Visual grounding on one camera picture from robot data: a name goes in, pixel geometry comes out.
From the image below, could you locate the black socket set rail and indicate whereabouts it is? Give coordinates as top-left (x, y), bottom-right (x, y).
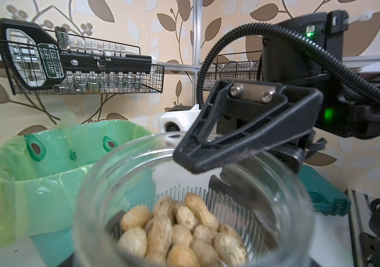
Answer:
top-left (0, 18), bottom-right (153, 91)

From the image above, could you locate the green bin with bag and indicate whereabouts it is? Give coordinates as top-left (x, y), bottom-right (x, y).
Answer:
top-left (0, 120), bottom-right (151, 267)

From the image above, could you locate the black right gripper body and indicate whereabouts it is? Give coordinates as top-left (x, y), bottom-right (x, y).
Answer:
top-left (216, 116), bottom-right (327, 174)

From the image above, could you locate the beige lid jar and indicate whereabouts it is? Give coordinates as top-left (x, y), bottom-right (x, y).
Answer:
top-left (73, 132), bottom-right (314, 267)

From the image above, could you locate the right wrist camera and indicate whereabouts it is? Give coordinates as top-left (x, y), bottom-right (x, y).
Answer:
top-left (158, 104), bottom-right (201, 133)

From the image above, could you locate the black wire basket wall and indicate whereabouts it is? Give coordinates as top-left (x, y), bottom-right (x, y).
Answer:
top-left (203, 50), bottom-right (262, 91)
top-left (0, 19), bottom-right (165, 96)

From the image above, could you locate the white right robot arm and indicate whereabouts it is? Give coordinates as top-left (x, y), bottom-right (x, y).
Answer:
top-left (173, 10), bottom-right (380, 178)

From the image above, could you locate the black wire basket right wall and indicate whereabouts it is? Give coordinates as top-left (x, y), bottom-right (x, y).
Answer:
top-left (203, 50), bottom-right (262, 91)

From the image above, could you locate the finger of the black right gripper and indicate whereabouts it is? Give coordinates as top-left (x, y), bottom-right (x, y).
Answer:
top-left (173, 79), bottom-right (324, 174)
top-left (208, 166), bottom-right (281, 251)

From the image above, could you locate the chrome socket on rail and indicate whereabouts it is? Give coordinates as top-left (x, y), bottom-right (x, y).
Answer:
top-left (54, 26), bottom-right (69, 49)

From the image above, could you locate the black wire basket back wall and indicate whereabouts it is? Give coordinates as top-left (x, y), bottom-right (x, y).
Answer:
top-left (0, 19), bottom-right (165, 96)

